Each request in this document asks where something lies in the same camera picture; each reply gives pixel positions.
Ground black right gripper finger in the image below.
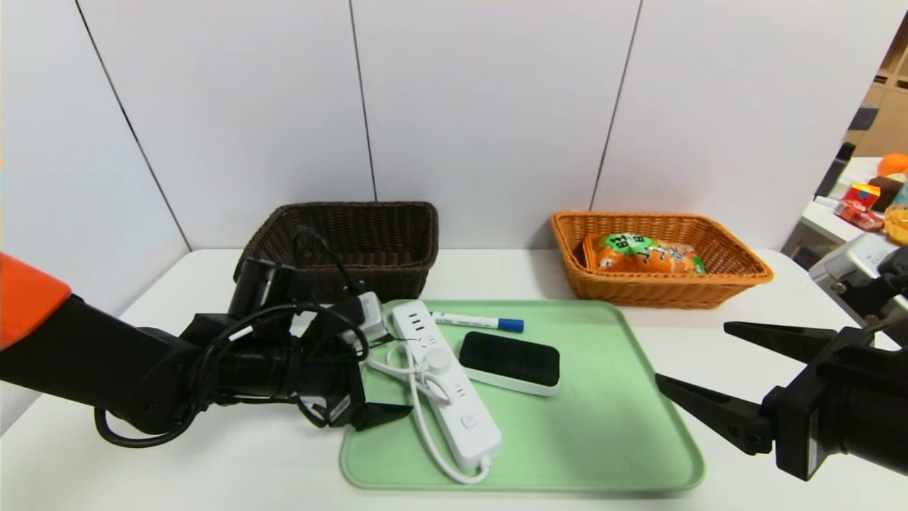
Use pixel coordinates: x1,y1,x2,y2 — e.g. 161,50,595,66
723,320,838,364
655,372,775,456

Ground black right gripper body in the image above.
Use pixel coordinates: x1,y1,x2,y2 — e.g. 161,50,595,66
760,326,908,482

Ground orange snack bag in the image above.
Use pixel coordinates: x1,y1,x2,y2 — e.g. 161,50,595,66
582,232,707,275

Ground black and white board eraser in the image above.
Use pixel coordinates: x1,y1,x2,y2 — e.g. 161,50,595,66
458,331,563,397

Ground white power strip with cord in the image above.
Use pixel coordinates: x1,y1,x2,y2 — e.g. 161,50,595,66
365,300,503,485

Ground orange wicker basket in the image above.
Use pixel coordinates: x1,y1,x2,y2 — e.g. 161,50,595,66
550,210,774,309

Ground dark brown wicker basket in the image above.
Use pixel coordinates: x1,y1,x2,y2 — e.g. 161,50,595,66
238,202,440,304

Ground box under side table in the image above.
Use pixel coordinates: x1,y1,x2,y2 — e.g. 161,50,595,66
790,243,824,274

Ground white side table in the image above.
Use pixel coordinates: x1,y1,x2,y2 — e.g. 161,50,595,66
800,156,908,246

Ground red snack packet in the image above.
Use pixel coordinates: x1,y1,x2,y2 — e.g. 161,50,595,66
834,202,886,232

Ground light green plastic tray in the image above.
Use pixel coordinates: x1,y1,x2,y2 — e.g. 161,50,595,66
340,299,707,493

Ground red and yellow box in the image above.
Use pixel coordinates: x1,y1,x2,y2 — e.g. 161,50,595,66
842,182,882,212

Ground black chair back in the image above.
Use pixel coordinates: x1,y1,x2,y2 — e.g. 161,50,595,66
816,142,857,199

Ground dark brown block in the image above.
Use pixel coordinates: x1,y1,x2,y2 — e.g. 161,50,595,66
869,175,907,211

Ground wooden shelf unit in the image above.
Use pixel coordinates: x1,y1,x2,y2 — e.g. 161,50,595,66
848,14,908,158

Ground white marker with blue cap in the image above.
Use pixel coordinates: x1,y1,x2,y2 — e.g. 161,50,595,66
431,311,526,334

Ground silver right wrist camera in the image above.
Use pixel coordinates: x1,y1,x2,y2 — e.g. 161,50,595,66
809,233,902,302

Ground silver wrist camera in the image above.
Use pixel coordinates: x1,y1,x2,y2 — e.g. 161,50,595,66
340,291,387,345
809,233,902,302

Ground black right camera bracket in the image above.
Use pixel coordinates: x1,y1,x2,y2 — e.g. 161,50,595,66
837,245,908,338

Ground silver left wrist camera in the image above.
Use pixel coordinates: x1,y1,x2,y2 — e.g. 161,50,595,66
340,291,387,345

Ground black left camera cable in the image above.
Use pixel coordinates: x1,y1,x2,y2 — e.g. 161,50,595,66
94,226,371,449

